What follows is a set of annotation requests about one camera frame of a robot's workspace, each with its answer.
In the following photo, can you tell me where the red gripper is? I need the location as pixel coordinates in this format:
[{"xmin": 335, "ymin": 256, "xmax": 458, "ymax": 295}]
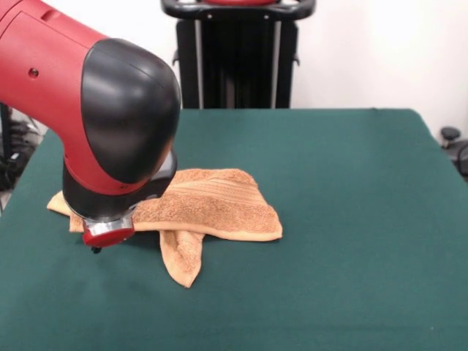
[{"xmin": 81, "ymin": 225, "xmax": 135, "ymax": 255}]

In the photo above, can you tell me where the orange terry towel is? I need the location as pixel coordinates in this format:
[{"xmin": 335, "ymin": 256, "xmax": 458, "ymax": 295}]
[{"xmin": 46, "ymin": 167, "xmax": 284, "ymax": 290}]

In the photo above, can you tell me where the black electrical box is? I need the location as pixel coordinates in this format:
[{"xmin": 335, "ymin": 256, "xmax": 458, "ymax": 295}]
[{"xmin": 0, "ymin": 104, "xmax": 12, "ymax": 162}]

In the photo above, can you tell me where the dark green table cloth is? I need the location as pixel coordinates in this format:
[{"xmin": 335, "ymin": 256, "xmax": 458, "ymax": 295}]
[{"xmin": 0, "ymin": 107, "xmax": 468, "ymax": 351}]

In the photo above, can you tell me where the black office chair base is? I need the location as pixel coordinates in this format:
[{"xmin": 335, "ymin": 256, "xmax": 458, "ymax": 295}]
[{"xmin": 439, "ymin": 126, "xmax": 468, "ymax": 173}]

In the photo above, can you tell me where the black cable bundle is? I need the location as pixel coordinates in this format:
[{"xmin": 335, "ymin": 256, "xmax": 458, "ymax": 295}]
[{"xmin": 0, "ymin": 109, "xmax": 50, "ymax": 192}]

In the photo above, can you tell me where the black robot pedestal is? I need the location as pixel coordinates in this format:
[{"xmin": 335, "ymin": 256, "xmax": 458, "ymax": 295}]
[{"xmin": 159, "ymin": 0, "xmax": 316, "ymax": 110}]

